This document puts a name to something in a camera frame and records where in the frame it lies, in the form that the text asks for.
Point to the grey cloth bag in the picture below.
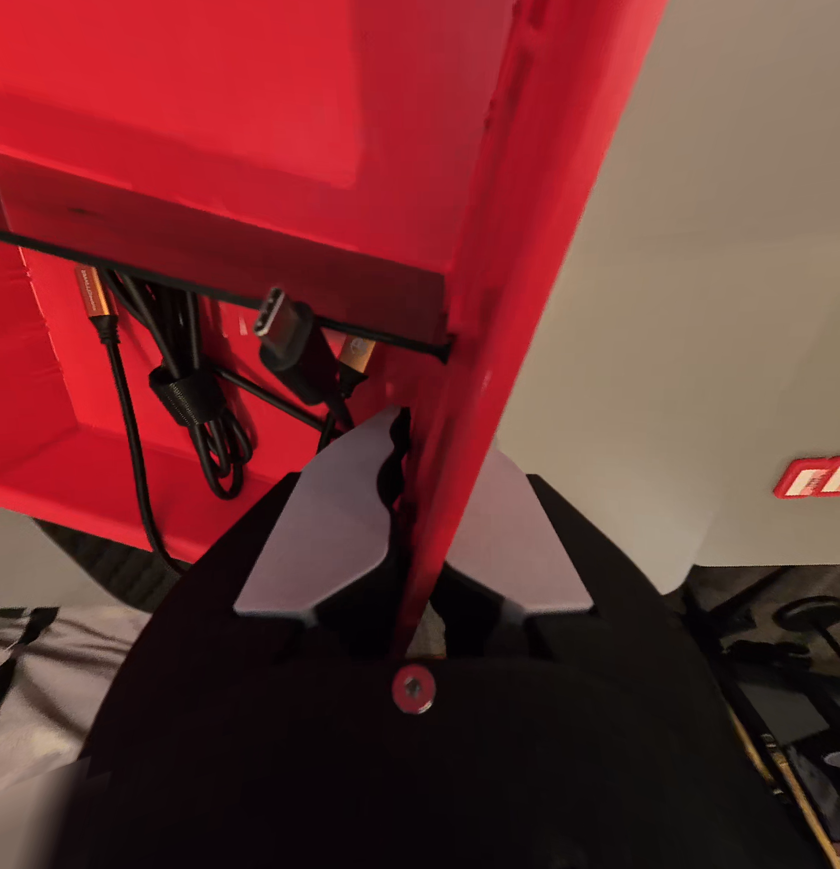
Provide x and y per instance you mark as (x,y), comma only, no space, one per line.
(46,679)

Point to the red plastic bin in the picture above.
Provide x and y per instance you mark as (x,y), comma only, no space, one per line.
(257,102)

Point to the black chair base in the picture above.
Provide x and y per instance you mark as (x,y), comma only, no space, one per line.
(810,614)

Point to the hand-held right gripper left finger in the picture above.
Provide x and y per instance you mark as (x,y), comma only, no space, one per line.
(318,523)

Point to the red white rectangular sticker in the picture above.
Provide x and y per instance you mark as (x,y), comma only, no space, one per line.
(817,478)

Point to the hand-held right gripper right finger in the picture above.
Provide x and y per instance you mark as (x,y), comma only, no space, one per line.
(521,543)

